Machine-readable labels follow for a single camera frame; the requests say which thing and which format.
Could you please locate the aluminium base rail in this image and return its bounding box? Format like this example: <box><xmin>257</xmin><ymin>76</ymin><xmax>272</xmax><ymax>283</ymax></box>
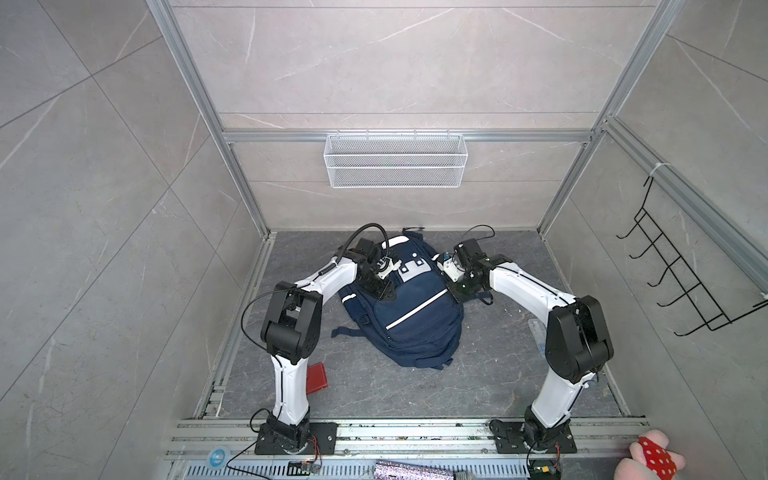
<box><xmin>161</xmin><ymin>417</ymin><xmax>648</xmax><ymax>479</ymax></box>

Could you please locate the clear plastic ruler case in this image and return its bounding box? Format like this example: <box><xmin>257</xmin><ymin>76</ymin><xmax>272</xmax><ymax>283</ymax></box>
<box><xmin>528</xmin><ymin>318</ymin><xmax>546</xmax><ymax>358</ymax></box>

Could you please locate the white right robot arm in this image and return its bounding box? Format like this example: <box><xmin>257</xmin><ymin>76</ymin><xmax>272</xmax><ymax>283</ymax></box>
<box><xmin>436</xmin><ymin>239</ymin><xmax>614</xmax><ymax>452</ymax></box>

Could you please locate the red wallet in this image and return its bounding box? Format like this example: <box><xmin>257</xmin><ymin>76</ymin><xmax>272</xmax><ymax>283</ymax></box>
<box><xmin>306</xmin><ymin>363</ymin><xmax>329</xmax><ymax>395</ymax></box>

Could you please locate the pink plush toy red heart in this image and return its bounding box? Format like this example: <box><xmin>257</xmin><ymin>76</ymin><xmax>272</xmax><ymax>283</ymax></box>
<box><xmin>613</xmin><ymin>429</ymin><xmax>687</xmax><ymax>480</ymax></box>

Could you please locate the black wall hook rack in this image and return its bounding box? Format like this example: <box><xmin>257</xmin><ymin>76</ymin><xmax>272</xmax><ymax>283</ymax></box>
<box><xmin>616</xmin><ymin>176</ymin><xmax>767</xmax><ymax>338</ymax></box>

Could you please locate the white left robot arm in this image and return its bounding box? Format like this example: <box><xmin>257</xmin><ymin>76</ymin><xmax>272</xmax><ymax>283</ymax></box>
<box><xmin>251</xmin><ymin>238</ymin><xmax>399</xmax><ymax>454</ymax></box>

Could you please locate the white wire mesh basket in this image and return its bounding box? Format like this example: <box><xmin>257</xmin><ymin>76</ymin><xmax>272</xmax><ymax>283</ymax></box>
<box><xmin>323</xmin><ymin>133</ymin><xmax>469</xmax><ymax>189</ymax></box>

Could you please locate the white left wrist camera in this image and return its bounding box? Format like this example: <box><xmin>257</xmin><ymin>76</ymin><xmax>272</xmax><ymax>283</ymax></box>
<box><xmin>375</xmin><ymin>256</ymin><xmax>401</xmax><ymax>280</ymax></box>

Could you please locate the purple glitter microphone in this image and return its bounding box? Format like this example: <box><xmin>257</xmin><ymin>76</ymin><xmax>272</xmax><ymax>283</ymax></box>
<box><xmin>373</xmin><ymin>460</ymin><xmax>476</xmax><ymax>480</ymax></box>

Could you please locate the navy blue student backpack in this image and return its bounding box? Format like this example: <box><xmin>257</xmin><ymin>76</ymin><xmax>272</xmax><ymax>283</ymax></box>
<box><xmin>331</xmin><ymin>229</ymin><xmax>464</xmax><ymax>370</ymax></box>

